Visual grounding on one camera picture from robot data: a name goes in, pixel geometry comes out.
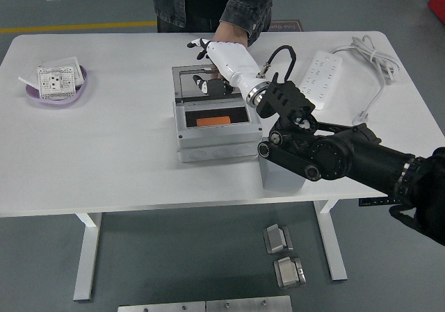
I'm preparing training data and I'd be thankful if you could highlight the person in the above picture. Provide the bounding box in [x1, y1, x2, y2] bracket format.
[152, 0, 241, 34]

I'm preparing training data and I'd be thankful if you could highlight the white power strip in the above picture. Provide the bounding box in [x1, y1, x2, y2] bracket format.
[298, 50, 343, 110]

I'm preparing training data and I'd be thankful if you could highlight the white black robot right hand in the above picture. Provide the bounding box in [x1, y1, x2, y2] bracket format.
[186, 38, 271, 97]

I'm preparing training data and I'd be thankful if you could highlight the white square wall plate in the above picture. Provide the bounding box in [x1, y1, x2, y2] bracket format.
[36, 56, 86, 85]

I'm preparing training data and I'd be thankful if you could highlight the purple bowl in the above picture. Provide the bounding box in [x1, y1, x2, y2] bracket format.
[25, 65, 90, 108]

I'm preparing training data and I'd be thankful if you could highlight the white flat plate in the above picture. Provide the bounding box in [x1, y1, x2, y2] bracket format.
[18, 63, 41, 91]

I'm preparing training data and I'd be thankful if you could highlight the red object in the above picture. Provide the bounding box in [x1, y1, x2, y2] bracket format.
[427, 0, 445, 18]

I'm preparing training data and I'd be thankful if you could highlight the dark floor sign with text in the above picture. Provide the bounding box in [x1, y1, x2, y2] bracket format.
[266, 19, 304, 33]

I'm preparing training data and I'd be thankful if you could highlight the orange cylinder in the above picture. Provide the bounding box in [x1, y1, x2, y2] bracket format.
[195, 116, 232, 127]

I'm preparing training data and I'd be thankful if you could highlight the white printed socket module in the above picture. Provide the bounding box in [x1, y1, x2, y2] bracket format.
[36, 66, 78, 100]

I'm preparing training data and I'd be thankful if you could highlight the grey metal clamp block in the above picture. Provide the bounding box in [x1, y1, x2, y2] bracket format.
[273, 256, 307, 289]
[263, 224, 295, 256]

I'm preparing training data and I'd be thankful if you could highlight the grey cube with round hole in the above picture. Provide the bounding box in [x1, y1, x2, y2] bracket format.
[259, 136, 307, 190]

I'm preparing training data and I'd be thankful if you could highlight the grey enclosure box clear lid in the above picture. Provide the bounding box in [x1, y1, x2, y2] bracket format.
[171, 65, 264, 164]

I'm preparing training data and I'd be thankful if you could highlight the grey metal base plate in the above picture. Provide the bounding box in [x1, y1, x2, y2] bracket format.
[117, 300, 207, 312]
[205, 295, 293, 312]

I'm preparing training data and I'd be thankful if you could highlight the person's left hand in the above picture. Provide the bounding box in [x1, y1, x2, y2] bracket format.
[211, 22, 250, 47]

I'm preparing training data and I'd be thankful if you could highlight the white power cord with plug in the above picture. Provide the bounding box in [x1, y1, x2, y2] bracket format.
[328, 35, 401, 127]

